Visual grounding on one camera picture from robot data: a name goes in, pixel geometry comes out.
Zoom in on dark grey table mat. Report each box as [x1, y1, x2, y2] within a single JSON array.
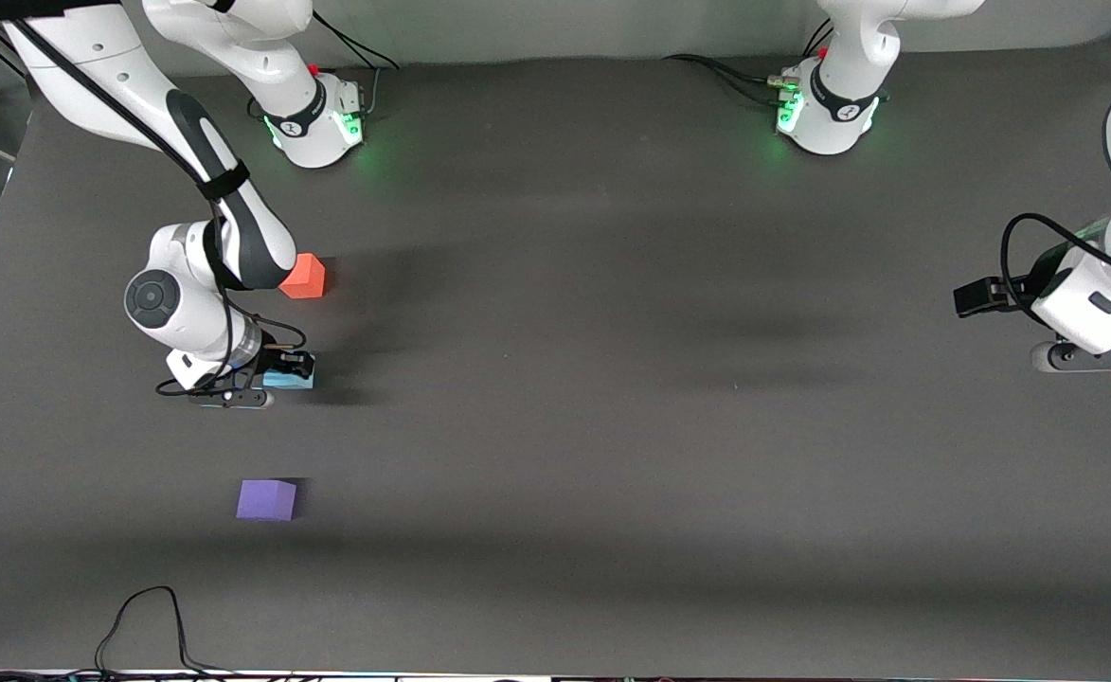
[[0, 43, 1111, 679]]

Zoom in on black left arm base cables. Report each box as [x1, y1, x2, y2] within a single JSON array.
[[664, 19, 835, 107]]

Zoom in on black right arm base cables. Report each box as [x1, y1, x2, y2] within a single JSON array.
[[307, 14, 398, 117]]

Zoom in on black looped table cable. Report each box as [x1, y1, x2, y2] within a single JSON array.
[[91, 585, 243, 679]]

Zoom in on purple foam block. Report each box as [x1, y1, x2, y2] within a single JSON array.
[[236, 479, 298, 522]]

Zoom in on orange foam block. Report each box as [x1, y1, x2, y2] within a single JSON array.
[[278, 253, 327, 300]]

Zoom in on black arm base cables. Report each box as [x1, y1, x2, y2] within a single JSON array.
[[307, 14, 398, 117], [664, 19, 835, 107]]

